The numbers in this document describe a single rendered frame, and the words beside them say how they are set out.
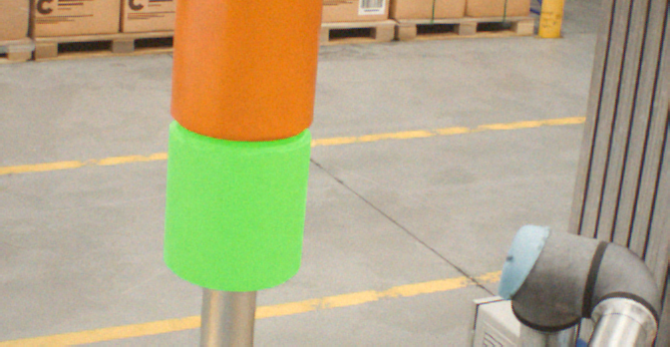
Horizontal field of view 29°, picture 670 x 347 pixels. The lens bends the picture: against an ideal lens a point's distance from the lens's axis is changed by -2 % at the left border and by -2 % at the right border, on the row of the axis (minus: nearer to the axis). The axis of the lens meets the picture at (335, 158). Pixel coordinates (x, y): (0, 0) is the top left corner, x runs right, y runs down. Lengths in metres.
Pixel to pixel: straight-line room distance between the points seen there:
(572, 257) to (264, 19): 1.50
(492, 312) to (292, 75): 2.23
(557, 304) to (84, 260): 3.96
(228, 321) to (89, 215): 5.69
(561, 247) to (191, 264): 1.48
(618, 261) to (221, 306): 1.45
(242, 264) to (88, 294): 4.96
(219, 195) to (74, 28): 8.20
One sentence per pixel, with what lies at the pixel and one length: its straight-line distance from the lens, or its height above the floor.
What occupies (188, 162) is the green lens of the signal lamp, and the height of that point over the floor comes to 2.21.
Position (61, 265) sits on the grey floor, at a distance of 5.66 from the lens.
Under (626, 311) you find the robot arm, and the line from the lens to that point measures 1.86.
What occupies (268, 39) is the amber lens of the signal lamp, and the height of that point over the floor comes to 2.25.
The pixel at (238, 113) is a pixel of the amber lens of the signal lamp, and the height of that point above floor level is 2.23.
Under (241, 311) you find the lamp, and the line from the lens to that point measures 0.48.
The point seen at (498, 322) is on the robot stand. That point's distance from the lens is 2.63.
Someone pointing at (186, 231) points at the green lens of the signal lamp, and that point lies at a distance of 0.46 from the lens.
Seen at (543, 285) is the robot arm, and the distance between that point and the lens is 1.92.
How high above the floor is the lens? 2.36
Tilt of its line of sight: 19 degrees down
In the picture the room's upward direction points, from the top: 5 degrees clockwise
